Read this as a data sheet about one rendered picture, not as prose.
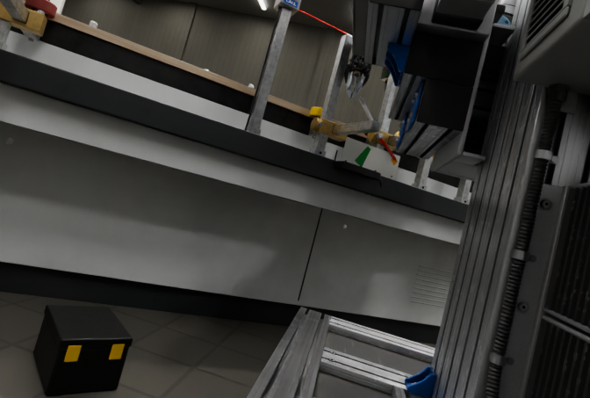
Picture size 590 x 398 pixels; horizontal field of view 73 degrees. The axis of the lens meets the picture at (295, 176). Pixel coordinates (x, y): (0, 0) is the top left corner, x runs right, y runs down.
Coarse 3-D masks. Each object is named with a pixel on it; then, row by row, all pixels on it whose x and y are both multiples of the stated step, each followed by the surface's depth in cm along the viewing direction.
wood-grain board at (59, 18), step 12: (24, 0) 123; (60, 24) 128; (72, 24) 129; (84, 24) 130; (96, 36) 132; (108, 36) 133; (132, 48) 136; (144, 48) 138; (156, 60) 140; (168, 60) 141; (192, 72) 145; (204, 72) 147; (228, 84) 151; (240, 84) 152; (252, 96) 156; (288, 108) 161; (300, 108) 163; (336, 120) 171
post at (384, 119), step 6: (390, 78) 159; (390, 84) 158; (390, 90) 157; (390, 96) 157; (384, 102) 158; (390, 102) 157; (384, 108) 157; (390, 108) 157; (384, 114) 156; (378, 120) 158; (384, 120) 156; (390, 120) 157; (384, 126) 156; (372, 144) 158; (378, 144) 155
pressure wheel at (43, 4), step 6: (30, 0) 118; (36, 0) 118; (42, 0) 118; (30, 6) 118; (36, 6) 118; (42, 6) 118; (48, 6) 120; (54, 6) 121; (48, 12) 120; (54, 12) 122
